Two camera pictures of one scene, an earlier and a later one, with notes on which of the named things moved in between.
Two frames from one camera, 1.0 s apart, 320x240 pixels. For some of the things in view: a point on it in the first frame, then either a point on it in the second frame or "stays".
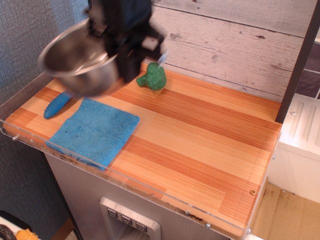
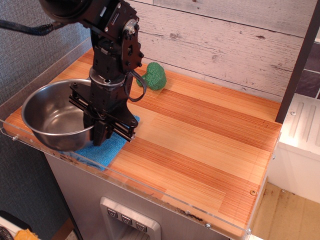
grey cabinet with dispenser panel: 105,208 stays
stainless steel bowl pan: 80,63 -> 53,118
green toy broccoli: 155,78 stays
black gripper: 123,25 -> 105,99
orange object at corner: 26,234 stays
